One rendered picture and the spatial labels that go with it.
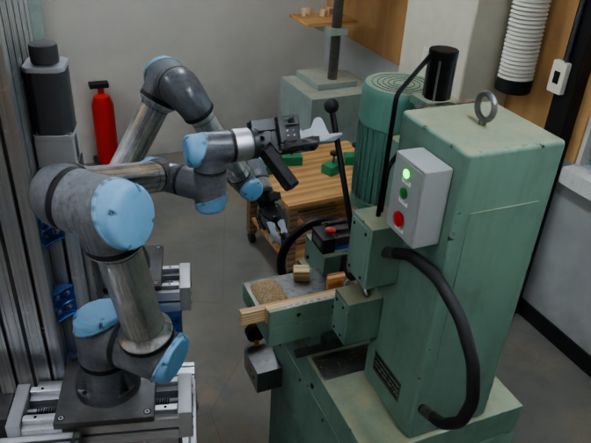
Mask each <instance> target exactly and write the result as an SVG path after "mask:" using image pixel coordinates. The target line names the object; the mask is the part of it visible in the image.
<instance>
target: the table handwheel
mask: <svg viewBox="0 0 591 443"><path fill-rule="evenodd" d="M338 219H339V218H337V217H332V216H323V217H318V218H315V219H312V220H309V221H307V222H305V223H303V224H301V225H300V226H298V227H297V228H296V229H294V230H293V231H292V232H291V233H290V234H289V235H288V237H287V238H286V239H285V241H284V242H283V244H282V245H281V247H280V250H279V253H278V256H277V272H278V274H279V276H280V275H284V274H289V273H293V270H291V271H289V272H287V271H286V266H285V262H286V257H287V254H288V251H289V249H290V247H291V246H292V244H293V243H294V241H295V240H296V239H297V238H298V237H299V236H301V235H302V234H303V233H305V232H306V231H308V230H310V229H312V227H316V226H321V222H328V221H334V220H338Z"/></svg>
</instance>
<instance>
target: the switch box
mask: <svg viewBox="0 0 591 443"><path fill-rule="evenodd" d="M406 168H408V169H409V170H410V172H411V177H410V178H409V179H406V180H407V181H408V182H410V183H411V188H410V187H409V186H408V185H406V184H405V183H404V182H403V181H402V177H403V178H404V175H403V171H404V169H406ZM452 174H453V169H452V168H451V167H450V166H448V165H447V164H446V163H444V162H443V161H442V160H441V159H439V158H438V157H437V156H435V155H434V154H432V153H431V152H429V151H428V150H427V149H425V148H423V147H422V148H415V149H403V150H398V151H397V155H396V162H395V168H394V174H393V179H392V186H391V192H390V203H389V209H388V214H387V221H386V222H387V224H388V225H389V226H390V227H391V228H392V229H393V230H394V231H395V232H396V233H397V234H398V235H399V236H400V237H401V238H402V239H403V240H404V241H405V242H406V243H407V244H408V245H409V246H410V247H411V248H412V249H415V248H419V247H424V246H428V245H433V244H438V243H439V238H440V233H441V226H442V222H443V217H444V213H445V208H446V204H447V199H448V195H449V188H450V183H451V179H452ZM403 186H404V187H405V188H406V189H407V191H408V197H407V199H406V200H404V201H405V202H406V203H407V208H406V207H405V206H404V205H403V204H402V203H401V202H400V201H399V200H398V199H399V197H400V194H399V191H400V189H401V187H403ZM400 198H401V197H400ZM401 199H402V198H401ZM402 200H403V199H402ZM396 211H399V212H400V213H401V214H402V215H403V218H404V221H403V225H402V226H401V227H400V228H401V229H402V230H403V235H402V234H401V233H400V232H399V231H398V230H397V229H396V228H395V224H394V222H393V214H394V212H396Z"/></svg>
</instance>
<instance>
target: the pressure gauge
mask: <svg viewBox="0 0 591 443"><path fill-rule="evenodd" d="M244 334H245V335H246V337H247V339H248V340H249V341H250V342H254V345H255V346H259V341H260V340H261V339H262V338H263V336H262V334H261V332H260V330H259V328H258V326H257V324H255V323H252V324H248V325H246V327H245V328H244Z"/></svg>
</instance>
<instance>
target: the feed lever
mask: <svg viewBox="0 0 591 443"><path fill-rule="evenodd" d="M324 108H325V110H326V111H327V112H328V113H329V114H330V117H331V123H332V132H333V133H338V132H339V129H338V123H337V118H336V112H337V111H338V109H339V103H338V101H337V100H336V99H334V98H329V99H327V100H326V101H325V104H324ZM334 143H335V149H336V155H337V160H338V166H339V175H340V181H341V186H342V192H343V197H344V202H345V208H346V213H347V224H348V229H349V235H350V231H351V224H352V216H353V214H352V208H351V203H350V198H349V192H348V187H347V177H346V172H345V166H344V160H343V155H342V149H341V144H340V138H338V139H337V140H336V141H334ZM343 268H344V272H345V275H346V276H347V278H348V279H349V280H351V281H354V280H357V279H356V278H355V277H354V276H353V274H352V273H350V271H349V270H348V269H347V256H345V258H344V261H343ZM361 289H362V292H363V293H364V295H365V296H371V293H370V291H369V289H364V288H363V287H362V285H361Z"/></svg>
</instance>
